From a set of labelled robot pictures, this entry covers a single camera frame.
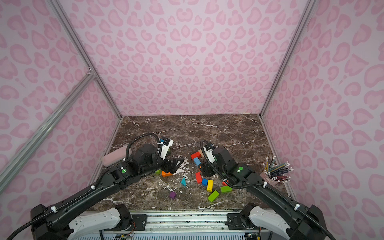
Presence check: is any light blue block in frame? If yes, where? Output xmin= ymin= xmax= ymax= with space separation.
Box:
xmin=193 ymin=158 xmax=201 ymax=167

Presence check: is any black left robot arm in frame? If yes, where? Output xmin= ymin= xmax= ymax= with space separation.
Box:
xmin=8 ymin=133 xmax=184 ymax=240

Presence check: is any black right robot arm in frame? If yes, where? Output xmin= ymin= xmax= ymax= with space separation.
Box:
xmin=201 ymin=140 xmax=334 ymax=240

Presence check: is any orange block left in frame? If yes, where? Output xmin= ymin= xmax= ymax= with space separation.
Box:
xmin=162 ymin=171 xmax=173 ymax=178

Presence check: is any teal triangle block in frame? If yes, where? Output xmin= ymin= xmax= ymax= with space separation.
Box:
xmin=181 ymin=178 xmax=187 ymax=187

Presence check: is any yellow block centre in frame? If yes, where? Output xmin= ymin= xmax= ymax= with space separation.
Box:
xmin=207 ymin=180 xmax=214 ymax=193

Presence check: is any green block right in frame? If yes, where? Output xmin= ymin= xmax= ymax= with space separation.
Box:
xmin=220 ymin=186 xmax=233 ymax=194

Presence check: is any blue cube block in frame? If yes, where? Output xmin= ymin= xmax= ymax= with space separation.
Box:
xmin=202 ymin=179 xmax=209 ymax=187

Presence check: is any purple cube block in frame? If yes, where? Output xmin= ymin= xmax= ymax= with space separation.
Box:
xmin=170 ymin=191 xmax=177 ymax=200

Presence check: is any pink pencil case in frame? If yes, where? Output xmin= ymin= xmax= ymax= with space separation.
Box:
xmin=102 ymin=146 xmax=127 ymax=167

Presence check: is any green block bottom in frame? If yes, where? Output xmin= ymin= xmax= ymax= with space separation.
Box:
xmin=208 ymin=191 xmax=220 ymax=203

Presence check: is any bundle of pencils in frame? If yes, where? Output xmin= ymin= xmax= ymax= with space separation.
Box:
xmin=264 ymin=156 xmax=294 ymax=183

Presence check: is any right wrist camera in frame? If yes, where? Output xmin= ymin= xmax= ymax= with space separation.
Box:
xmin=203 ymin=145 xmax=216 ymax=164

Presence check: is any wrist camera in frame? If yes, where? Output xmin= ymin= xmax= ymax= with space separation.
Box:
xmin=203 ymin=145 xmax=216 ymax=164
xmin=160 ymin=136 xmax=174 ymax=160

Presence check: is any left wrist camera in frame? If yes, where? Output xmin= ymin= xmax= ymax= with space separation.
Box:
xmin=160 ymin=136 xmax=174 ymax=160

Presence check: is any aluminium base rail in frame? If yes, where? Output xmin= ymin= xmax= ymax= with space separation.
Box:
xmin=55 ymin=209 xmax=319 ymax=240

